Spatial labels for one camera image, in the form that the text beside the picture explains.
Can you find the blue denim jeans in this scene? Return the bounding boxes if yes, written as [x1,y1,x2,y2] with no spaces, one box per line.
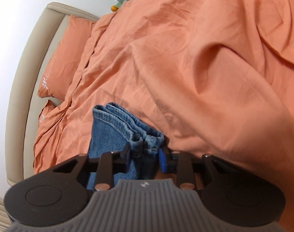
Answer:
[88,102,165,184]

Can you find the orange duvet cover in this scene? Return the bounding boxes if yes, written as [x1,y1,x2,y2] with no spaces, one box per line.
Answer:
[33,0,294,231]

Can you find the beige upholstered headboard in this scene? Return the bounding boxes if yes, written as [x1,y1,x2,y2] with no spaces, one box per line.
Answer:
[5,2,99,186]

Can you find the right orange pillow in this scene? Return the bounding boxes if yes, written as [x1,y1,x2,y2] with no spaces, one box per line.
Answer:
[37,15,95,101]

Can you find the small orange fruit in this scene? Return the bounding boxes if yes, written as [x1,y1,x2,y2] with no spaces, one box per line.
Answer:
[110,5,118,12]

